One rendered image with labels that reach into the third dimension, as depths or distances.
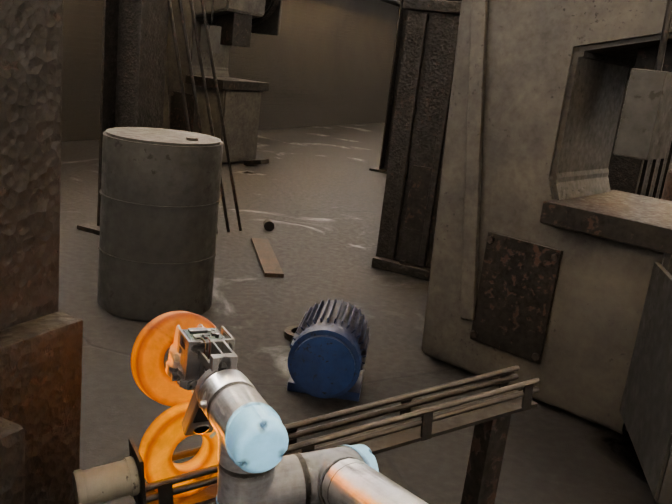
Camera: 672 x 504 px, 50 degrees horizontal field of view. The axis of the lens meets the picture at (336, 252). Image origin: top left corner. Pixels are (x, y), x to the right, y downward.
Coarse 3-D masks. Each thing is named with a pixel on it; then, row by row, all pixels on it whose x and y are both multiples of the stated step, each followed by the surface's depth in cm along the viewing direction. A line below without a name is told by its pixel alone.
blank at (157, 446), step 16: (160, 416) 113; (176, 416) 112; (160, 432) 111; (176, 432) 113; (144, 448) 112; (160, 448) 112; (208, 448) 118; (144, 464) 111; (160, 464) 113; (176, 464) 117; (192, 464) 118; (208, 464) 118; (192, 480) 117; (176, 496) 116
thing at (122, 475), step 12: (96, 468) 111; (108, 468) 111; (120, 468) 111; (132, 468) 111; (72, 480) 112; (84, 480) 108; (96, 480) 109; (108, 480) 109; (120, 480) 110; (132, 480) 111; (84, 492) 107; (96, 492) 108; (108, 492) 109; (120, 492) 110; (132, 492) 111
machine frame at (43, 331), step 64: (0, 0) 101; (0, 64) 103; (0, 128) 105; (0, 192) 107; (0, 256) 110; (0, 320) 112; (64, 320) 119; (0, 384) 108; (64, 384) 120; (64, 448) 123
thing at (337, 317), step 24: (312, 312) 303; (336, 312) 302; (312, 336) 280; (336, 336) 279; (360, 336) 297; (288, 360) 284; (312, 360) 280; (336, 360) 279; (360, 360) 282; (288, 384) 299; (312, 384) 283; (336, 384) 282; (360, 384) 304
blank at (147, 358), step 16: (160, 320) 116; (176, 320) 118; (192, 320) 119; (208, 320) 121; (144, 336) 115; (160, 336) 116; (144, 352) 115; (160, 352) 116; (144, 368) 115; (160, 368) 116; (144, 384) 115; (160, 384) 116; (176, 384) 118; (160, 400) 117; (176, 400) 118
